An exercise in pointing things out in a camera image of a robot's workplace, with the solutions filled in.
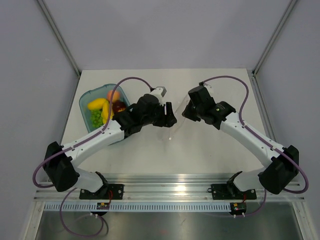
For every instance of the clear zip top bag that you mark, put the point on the clear zip top bag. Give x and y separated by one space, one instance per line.
167 134

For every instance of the aluminium mounting rail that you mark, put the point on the aluminium mounting rail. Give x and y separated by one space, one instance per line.
165 188

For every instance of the white slotted cable duct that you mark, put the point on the white slotted cable duct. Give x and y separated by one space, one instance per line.
208 207

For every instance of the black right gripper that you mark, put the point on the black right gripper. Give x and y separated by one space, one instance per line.
187 113

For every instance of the left aluminium frame post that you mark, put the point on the left aluminium frame post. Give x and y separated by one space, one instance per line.
58 36

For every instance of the yellow banana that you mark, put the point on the yellow banana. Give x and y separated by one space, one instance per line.
107 112

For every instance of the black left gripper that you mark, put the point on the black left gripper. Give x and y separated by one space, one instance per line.
166 120

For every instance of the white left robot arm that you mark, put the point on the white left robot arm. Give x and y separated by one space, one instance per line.
63 167

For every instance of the yellow mango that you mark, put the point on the yellow mango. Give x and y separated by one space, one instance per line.
96 104

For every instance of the right aluminium frame post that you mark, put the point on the right aluminium frame post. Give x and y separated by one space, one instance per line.
275 35

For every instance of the orange peach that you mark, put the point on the orange peach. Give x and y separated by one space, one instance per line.
113 96

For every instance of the green grapes bunch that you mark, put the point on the green grapes bunch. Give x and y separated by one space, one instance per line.
96 118

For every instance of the teal plastic tray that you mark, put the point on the teal plastic tray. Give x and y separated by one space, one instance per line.
100 92

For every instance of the aluminium frame post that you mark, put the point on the aluminium frame post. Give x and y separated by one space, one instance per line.
275 35
58 36

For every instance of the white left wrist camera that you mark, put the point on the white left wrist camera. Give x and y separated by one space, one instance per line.
159 92

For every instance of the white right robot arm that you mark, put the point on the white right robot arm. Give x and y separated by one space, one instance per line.
279 162

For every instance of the dark red apple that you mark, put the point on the dark red apple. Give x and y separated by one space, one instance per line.
118 106

